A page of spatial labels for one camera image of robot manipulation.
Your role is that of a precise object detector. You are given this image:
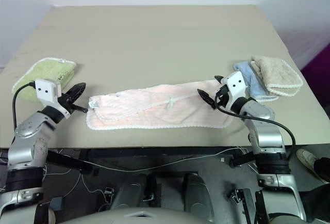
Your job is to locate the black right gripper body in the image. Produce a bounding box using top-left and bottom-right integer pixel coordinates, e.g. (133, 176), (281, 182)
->
(215, 84), (233, 109)

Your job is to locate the grey right robot thigh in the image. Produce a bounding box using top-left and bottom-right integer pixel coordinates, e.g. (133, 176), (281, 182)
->
(182, 172), (215, 222)

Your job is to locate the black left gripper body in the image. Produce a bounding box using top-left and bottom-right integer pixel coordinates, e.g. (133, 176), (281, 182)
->
(58, 92), (76, 116)

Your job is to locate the small black power adapter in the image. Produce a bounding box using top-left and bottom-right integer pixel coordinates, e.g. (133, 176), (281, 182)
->
(49, 197), (64, 211)

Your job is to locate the grey robot thigh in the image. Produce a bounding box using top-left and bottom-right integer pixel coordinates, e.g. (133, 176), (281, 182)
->
(182, 172), (215, 222)
(111, 174), (156, 210)

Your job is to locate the black metal clamp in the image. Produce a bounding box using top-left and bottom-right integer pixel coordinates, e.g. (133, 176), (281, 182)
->
(228, 189), (247, 205)
(103, 186), (116, 202)

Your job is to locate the folded green towel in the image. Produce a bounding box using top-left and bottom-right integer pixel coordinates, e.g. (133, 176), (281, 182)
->
(12, 57), (78, 103)

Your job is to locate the black table frame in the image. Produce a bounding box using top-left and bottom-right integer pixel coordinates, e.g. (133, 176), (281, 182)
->
(45, 146), (256, 176)

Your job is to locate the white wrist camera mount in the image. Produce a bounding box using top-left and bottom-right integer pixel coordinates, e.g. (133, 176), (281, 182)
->
(222, 71), (250, 99)
(34, 78), (63, 106)

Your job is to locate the white shoe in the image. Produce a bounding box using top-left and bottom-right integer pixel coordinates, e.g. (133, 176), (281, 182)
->
(295, 148), (321, 173)

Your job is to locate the folded beige towel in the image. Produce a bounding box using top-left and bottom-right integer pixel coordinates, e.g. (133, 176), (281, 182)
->
(250, 55), (304, 98)

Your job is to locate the grey left robot thigh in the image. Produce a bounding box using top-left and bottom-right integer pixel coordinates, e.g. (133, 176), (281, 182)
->
(111, 174), (156, 210)

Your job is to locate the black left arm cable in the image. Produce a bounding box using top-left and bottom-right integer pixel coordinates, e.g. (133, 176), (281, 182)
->
(12, 81), (36, 130)

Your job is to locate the thin white cable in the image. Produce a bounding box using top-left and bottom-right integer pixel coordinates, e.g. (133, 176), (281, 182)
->
(41, 145), (252, 211)

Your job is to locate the grey robot torso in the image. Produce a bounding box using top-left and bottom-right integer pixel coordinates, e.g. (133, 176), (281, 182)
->
(54, 206), (216, 224)

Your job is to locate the pink towel with white trim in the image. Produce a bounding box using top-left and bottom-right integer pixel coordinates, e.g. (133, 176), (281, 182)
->
(85, 78), (233, 131)

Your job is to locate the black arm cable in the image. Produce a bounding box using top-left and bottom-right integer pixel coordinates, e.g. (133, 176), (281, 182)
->
(214, 93), (296, 164)
(12, 81), (36, 130)

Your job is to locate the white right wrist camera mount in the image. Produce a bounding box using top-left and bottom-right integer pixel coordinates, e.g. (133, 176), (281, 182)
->
(222, 71), (250, 99)

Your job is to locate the folded light blue towel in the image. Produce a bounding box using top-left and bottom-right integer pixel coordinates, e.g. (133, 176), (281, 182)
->
(232, 60), (280, 103)

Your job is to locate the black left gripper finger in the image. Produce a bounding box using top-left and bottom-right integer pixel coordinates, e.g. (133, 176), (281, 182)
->
(67, 82), (87, 102)
(71, 104), (89, 113)

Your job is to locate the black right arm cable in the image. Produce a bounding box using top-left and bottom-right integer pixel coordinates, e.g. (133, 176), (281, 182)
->
(214, 93), (296, 164)

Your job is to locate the person's dark trouser leg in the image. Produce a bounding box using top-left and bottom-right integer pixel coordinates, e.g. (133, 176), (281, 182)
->
(312, 156), (330, 184)

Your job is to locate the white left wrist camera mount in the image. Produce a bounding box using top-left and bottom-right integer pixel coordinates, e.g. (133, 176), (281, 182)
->
(34, 78), (63, 106)

